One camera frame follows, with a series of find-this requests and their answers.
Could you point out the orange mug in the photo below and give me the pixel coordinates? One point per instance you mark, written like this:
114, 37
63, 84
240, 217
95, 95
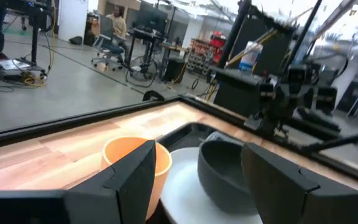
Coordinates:
120, 152

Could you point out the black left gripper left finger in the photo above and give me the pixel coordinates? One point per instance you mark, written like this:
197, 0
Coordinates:
120, 199

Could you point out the black equipment stand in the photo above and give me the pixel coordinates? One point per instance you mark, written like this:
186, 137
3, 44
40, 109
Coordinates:
35, 37

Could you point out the black desk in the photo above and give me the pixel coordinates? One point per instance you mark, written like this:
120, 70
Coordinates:
238, 79

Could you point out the white round plate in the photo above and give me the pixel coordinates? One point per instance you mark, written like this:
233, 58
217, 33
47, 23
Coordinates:
185, 186

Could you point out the black bowl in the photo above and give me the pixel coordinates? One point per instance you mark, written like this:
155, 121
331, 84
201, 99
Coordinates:
222, 180

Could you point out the black pole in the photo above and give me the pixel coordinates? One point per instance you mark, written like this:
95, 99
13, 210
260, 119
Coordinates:
233, 31

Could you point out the black bag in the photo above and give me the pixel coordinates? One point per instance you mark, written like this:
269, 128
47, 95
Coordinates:
76, 40

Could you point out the red storage shelf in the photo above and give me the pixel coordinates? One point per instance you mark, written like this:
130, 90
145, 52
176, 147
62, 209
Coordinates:
216, 42

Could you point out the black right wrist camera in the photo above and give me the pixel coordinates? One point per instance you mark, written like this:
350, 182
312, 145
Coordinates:
298, 74

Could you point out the office chair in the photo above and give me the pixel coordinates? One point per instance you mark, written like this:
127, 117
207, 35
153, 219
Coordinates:
106, 49

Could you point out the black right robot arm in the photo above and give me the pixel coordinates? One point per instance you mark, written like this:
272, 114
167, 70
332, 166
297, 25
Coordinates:
325, 101

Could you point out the white and blue bottle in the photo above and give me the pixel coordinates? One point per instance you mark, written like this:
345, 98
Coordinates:
249, 59

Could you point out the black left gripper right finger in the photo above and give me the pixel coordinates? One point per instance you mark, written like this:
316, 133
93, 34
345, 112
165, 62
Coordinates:
284, 196

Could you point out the black box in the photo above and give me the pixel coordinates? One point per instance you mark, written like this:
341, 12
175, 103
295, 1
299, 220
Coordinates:
174, 70

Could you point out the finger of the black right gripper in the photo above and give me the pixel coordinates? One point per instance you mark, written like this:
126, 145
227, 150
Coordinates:
261, 121
274, 127

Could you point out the black aluminium table frame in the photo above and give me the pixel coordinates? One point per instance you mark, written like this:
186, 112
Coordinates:
73, 123

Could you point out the black frame clamp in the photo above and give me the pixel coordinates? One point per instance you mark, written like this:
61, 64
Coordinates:
153, 94

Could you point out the desk with dark monitor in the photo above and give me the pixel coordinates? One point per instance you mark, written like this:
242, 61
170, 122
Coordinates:
151, 15

